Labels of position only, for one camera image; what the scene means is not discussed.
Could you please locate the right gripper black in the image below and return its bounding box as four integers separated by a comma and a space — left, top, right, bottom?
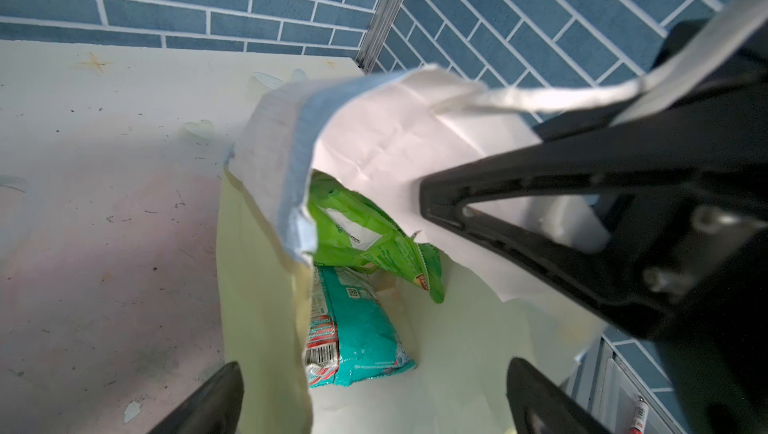
599, 28, 767, 433

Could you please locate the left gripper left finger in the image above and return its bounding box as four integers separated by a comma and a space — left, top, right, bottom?
149, 362, 244, 434

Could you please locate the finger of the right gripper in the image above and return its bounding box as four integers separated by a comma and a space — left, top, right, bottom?
419, 131, 666, 338

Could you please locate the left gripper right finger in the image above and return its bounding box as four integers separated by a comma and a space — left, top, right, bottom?
506, 358, 609, 434

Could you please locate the green snack packet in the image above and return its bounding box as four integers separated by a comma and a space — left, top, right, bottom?
307, 171, 445, 304

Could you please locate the floral paper gift bag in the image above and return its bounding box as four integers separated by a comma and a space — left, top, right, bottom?
216, 0, 767, 433

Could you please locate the red white marker pen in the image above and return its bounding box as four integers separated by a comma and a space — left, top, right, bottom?
628, 396, 650, 434

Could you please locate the teal snack packet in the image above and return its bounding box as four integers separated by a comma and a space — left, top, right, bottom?
304, 266, 416, 388

